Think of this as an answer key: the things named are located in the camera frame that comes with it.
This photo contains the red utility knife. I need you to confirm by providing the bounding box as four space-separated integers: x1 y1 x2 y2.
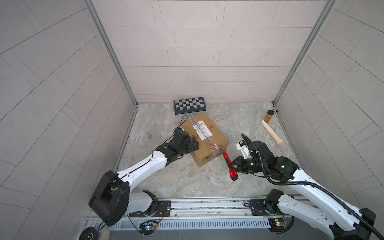
223 152 239 181

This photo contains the brown cardboard express box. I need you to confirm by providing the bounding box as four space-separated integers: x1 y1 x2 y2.
181 113 229 167

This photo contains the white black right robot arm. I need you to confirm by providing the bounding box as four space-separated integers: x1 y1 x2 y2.
223 138 384 240

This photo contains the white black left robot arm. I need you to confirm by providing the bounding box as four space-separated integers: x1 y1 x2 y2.
89 128 199 227

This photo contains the wooden rolling pin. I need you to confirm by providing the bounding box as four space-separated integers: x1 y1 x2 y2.
261 120 287 149

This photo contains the black white chessboard case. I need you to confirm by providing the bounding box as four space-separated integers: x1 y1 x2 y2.
174 97 206 115

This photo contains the brown spice jar black lid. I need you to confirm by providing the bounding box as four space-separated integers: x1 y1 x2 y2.
264 110 275 124

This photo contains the right green circuit board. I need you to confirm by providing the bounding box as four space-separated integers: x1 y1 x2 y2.
268 218 286 233

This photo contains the green circuit board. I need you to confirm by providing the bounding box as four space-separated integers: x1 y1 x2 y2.
268 218 286 233
140 221 158 231

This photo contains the left green circuit board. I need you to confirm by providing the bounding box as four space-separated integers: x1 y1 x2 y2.
140 221 158 231

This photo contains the black wheel roller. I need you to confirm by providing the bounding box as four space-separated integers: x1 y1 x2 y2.
78 227 100 240

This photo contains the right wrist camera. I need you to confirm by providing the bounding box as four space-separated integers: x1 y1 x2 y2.
236 140 252 159

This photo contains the aluminium mounting rail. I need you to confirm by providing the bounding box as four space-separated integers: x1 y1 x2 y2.
83 196 335 223

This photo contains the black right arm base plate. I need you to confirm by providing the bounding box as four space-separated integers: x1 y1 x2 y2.
244 200 286 216

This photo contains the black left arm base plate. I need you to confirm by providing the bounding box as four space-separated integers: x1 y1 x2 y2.
129 200 172 218

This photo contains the black corrugated cable conduit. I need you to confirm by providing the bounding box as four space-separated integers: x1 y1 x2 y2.
240 133 384 240

